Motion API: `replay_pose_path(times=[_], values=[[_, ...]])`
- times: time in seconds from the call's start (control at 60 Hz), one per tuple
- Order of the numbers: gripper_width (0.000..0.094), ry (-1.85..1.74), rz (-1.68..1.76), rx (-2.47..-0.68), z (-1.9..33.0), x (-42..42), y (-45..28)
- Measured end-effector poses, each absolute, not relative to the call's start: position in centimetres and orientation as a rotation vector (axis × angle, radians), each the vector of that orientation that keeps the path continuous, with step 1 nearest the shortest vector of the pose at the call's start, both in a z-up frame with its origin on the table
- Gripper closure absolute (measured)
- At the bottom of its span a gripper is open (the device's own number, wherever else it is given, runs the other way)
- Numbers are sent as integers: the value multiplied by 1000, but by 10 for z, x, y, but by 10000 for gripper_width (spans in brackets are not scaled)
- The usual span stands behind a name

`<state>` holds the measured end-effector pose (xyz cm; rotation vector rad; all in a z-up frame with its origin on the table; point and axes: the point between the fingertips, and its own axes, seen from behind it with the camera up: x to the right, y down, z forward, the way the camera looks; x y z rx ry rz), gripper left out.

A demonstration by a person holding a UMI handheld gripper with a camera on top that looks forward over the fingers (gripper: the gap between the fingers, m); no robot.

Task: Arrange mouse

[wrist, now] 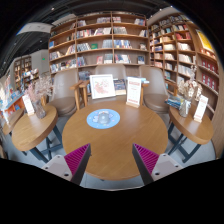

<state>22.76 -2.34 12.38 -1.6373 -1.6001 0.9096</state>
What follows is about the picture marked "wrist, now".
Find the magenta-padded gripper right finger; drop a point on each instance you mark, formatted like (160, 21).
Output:
(148, 160)

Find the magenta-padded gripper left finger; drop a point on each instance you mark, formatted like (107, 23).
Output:
(75, 160)

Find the grey computer mouse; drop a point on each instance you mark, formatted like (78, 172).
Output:
(103, 119)

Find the round blue mouse pad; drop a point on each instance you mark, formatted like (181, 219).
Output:
(91, 120)

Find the round wooden side table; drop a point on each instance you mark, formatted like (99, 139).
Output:
(193, 128)
(33, 130)
(13, 120)

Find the brown padded wooden armchair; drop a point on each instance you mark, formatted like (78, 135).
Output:
(155, 93)
(63, 90)
(110, 69)

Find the white sign in wooden base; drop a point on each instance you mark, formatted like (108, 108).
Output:
(133, 90)

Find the small white table sign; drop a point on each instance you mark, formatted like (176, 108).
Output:
(201, 108)
(28, 105)

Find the glass vase with pink flowers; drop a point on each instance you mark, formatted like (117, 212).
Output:
(39, 96)

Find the white framed floral picture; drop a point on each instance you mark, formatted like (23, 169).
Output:
(102, 86)

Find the dark upright book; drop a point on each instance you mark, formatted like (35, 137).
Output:
(120, 86)

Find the stack of blue books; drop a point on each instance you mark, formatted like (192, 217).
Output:
(144, 80)

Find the distant wooden shelf unit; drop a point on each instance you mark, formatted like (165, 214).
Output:
(25, 70)

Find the tall angled wooden bookshelf unit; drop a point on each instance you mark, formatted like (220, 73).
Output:
(180, 46)

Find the wide wooden bookshelf unit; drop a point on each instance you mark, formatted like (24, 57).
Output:
(100, 36)

